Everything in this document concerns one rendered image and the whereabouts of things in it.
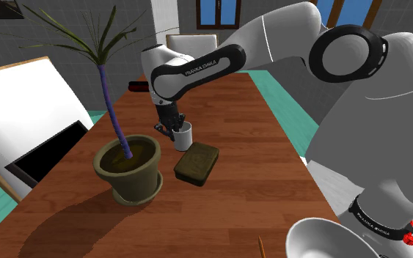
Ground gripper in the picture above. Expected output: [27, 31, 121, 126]
[153, 101, 186, 142]

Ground white cup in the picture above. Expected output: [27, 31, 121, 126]
[172, 121, 194, 152]

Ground olive green flat box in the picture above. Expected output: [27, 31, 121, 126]
[172, 141, 221, 188]

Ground black and red flat thing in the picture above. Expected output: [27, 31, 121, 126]
[128, 81, 150, 92]

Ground potted plant in olive pot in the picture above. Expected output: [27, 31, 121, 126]
[0, 4, 180, 207]

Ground white chair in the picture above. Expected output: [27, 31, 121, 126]
[165, 33, 219, 59]

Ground wooden table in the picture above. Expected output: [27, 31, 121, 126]
[0, 70, 340, 258]

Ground brown framed window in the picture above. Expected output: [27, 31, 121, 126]
[314, 0, 384, 30]
[195, 0, 242, 31]

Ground white fireplace with black opening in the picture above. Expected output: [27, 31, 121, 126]
[0, 56, 95, 204]

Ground white bowl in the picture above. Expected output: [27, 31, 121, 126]
[285, 217, 383, 258]

